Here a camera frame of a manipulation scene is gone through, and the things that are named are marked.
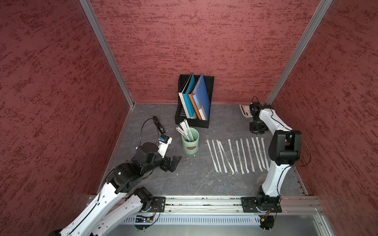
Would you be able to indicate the aluminium corner post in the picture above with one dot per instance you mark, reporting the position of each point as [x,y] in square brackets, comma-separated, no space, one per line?
[313,24]
[95,25]

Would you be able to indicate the black file organizer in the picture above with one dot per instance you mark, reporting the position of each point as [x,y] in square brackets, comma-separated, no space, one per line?
[180,113]

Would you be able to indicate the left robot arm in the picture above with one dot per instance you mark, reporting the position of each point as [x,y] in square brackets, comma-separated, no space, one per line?
[118,199]

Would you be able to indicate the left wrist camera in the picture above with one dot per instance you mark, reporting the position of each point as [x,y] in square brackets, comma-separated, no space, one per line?
[163,143]

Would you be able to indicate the blue folder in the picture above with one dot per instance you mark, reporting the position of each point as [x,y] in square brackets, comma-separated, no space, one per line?
[201,99]

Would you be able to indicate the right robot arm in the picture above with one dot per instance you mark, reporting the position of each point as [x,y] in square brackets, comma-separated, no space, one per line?
[284,150]

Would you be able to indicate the left aluminium corner post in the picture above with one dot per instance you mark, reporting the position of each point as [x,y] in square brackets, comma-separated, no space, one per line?
[95,25]

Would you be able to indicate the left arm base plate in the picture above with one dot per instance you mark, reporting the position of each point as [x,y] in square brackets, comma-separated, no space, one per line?
[159,202]

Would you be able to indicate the right aluminium corner post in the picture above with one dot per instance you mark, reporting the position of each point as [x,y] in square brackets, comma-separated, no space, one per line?
[313,24]

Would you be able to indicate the aluminium front rail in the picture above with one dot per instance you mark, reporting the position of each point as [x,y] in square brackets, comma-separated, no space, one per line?
[231,205]

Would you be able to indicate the wrapped straws in cup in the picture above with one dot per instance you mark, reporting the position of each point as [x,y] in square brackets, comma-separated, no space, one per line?
[185,130]

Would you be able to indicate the green cup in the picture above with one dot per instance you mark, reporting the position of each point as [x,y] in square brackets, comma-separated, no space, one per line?
[191,148]

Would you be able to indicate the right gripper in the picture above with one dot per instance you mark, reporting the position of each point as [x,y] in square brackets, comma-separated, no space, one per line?
[262,131]

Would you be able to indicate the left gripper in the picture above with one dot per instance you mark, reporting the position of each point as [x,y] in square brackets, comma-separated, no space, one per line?
[165,166]

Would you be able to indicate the teal book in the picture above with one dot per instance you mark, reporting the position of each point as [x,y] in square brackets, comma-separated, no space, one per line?
[187,99]

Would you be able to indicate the black stapler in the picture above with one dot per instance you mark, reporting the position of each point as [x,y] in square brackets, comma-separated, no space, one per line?
[158,125]

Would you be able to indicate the eleventh straw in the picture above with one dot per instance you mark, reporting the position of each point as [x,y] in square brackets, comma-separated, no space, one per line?
[265,154]

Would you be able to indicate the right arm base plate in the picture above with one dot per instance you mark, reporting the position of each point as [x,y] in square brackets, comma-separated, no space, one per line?
[259,205]

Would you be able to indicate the orange book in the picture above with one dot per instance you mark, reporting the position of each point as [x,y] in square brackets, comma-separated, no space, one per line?
[195,107]

